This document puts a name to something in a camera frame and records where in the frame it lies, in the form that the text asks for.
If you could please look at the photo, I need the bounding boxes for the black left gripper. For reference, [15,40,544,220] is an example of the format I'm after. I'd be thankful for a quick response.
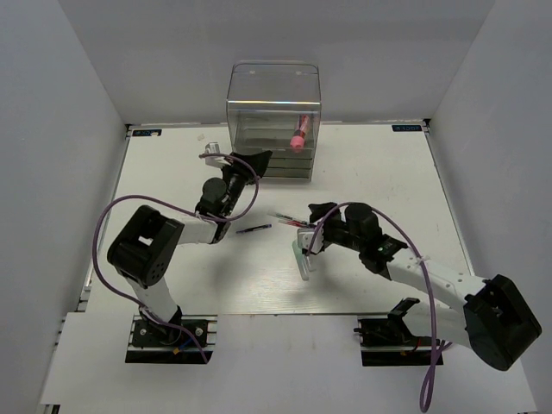
[220,151,273,217]

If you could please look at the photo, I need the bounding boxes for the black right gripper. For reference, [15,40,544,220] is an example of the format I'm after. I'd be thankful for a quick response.
[310,200,365,255]

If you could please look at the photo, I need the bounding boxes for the pink glue stick tube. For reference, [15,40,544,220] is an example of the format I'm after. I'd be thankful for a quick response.
[290,115,311,152]

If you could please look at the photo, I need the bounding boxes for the clear organizer top lid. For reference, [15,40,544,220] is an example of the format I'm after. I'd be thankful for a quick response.
[226,60,322,124]

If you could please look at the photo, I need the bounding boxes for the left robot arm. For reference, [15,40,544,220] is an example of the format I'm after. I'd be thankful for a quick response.
[107,144,273,346]

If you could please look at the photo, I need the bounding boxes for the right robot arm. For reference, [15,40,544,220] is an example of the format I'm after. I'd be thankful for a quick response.
[297,202,543,371]

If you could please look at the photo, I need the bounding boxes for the red clear pen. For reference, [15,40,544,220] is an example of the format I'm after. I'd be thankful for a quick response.
[279,219,314,229]

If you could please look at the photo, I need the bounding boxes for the green clear pen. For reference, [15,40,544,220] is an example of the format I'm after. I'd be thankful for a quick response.
[267,210,309,226]

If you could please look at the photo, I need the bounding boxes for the green capped highlighter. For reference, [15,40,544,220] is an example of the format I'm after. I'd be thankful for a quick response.
[292,241,311,281]

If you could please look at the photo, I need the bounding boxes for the clear acrylic drawer organizer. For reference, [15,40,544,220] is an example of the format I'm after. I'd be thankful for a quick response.
[226,63,323,183]

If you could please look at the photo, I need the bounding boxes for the purple pen refill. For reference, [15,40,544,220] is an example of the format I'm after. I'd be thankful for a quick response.
[235,223,272,235]

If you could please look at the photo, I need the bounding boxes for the right corner blue label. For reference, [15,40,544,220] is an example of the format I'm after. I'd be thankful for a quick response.
[392,124,423,132]

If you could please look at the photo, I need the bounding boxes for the corner blue label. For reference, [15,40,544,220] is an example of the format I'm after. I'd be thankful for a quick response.
[392,124,423,132]
[132,129,162,137]

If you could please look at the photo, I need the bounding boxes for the left corner blue label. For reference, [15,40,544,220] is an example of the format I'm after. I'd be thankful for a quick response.
[132,129,162,137]

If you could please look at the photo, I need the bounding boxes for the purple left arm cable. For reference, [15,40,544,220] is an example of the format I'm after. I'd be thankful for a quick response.
[92,153,260,363]

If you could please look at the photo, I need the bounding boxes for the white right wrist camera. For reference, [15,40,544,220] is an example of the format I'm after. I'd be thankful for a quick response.
[297,228,324,256]

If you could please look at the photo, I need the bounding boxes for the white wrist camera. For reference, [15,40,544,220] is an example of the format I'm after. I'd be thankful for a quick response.
[199,142,227,169]
[297,228,324,256]

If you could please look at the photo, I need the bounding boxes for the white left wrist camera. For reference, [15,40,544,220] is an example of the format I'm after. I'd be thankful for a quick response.
[199,142,227,169]

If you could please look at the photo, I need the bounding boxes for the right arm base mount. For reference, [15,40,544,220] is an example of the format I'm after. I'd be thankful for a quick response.
[354,298,431,367]

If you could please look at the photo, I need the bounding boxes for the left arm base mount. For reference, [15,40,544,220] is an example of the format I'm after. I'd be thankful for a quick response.
[125,315,217,365]

